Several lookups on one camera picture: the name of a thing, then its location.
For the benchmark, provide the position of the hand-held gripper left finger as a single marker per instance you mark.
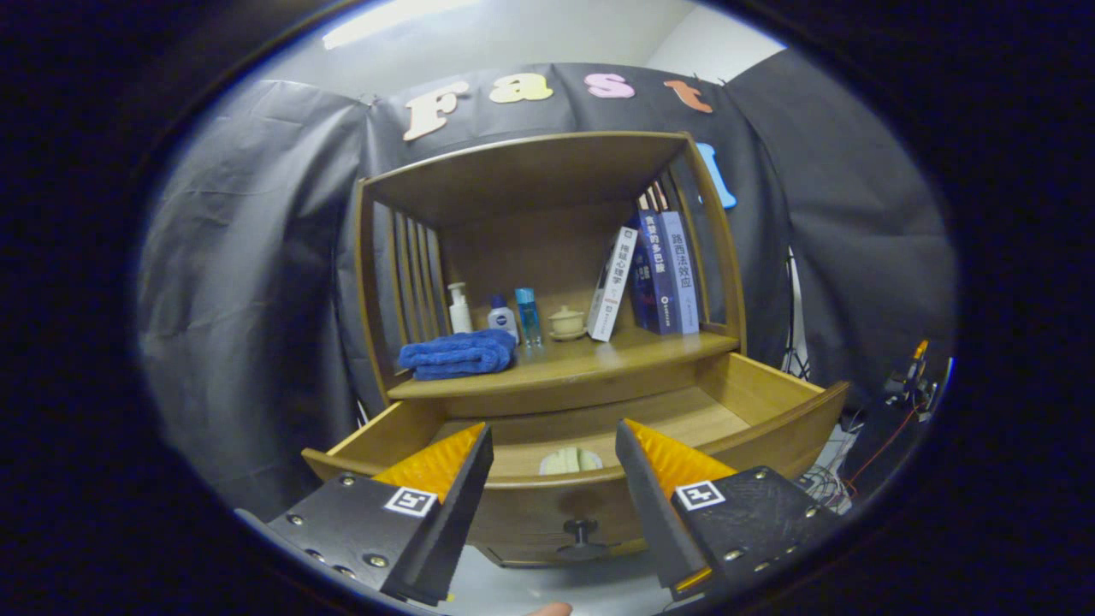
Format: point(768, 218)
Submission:
point(453, 513)

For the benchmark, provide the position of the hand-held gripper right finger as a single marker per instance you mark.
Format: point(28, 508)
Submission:
point(654, 505)

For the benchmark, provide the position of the black drawer knob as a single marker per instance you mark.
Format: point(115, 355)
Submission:
point(582, 535)

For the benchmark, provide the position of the wooden drawer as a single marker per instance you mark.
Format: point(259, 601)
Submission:
point(547, 505)

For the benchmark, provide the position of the cream brush with white sponge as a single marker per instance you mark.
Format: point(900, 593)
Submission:
point(569, 462)

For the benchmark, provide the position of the wooden countertop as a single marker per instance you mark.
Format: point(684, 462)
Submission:
point(599, 355)

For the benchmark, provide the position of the wooden cabinet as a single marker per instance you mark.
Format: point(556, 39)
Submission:
point(530, 175)

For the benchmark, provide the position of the blue folded towel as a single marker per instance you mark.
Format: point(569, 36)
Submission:
point(458, 355)

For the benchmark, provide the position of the white bottle with blue cap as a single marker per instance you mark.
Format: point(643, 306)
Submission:
point(502, 321)

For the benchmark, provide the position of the white pump bottle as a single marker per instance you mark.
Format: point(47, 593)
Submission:
point(460, 315)

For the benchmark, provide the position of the cream lidded teacup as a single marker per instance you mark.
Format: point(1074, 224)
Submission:
point(567, 323)

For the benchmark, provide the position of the clear blue bottle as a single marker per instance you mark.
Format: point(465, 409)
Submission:
point(528, 316)

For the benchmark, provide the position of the white book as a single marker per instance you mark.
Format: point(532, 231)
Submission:
point(612, 287)

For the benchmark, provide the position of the dark blue book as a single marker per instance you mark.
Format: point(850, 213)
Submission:
point(650, 274)

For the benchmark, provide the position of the light purple book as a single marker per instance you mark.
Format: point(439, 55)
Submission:
point(682, 274)

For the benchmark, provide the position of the black device with orange tip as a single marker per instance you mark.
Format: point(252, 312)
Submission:
point(915, 376)

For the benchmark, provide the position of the brown thin books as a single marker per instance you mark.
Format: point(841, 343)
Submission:
point(654, 198)

